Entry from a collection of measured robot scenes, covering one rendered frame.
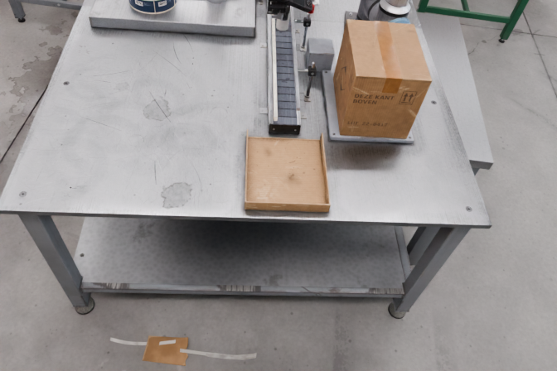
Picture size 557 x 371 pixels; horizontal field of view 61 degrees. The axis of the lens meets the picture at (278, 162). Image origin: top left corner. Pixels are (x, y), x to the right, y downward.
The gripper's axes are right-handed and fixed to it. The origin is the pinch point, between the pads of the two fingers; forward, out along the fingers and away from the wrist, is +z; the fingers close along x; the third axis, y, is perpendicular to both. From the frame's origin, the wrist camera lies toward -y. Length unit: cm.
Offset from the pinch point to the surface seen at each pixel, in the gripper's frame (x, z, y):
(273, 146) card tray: 54, -14, 4
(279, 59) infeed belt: 16.1, 2.9, 1.1
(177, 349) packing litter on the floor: 131, 37, 37
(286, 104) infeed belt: 38.0, -9.7, -0.7
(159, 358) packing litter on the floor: 135, 35, 44
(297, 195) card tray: 71, -24, -3
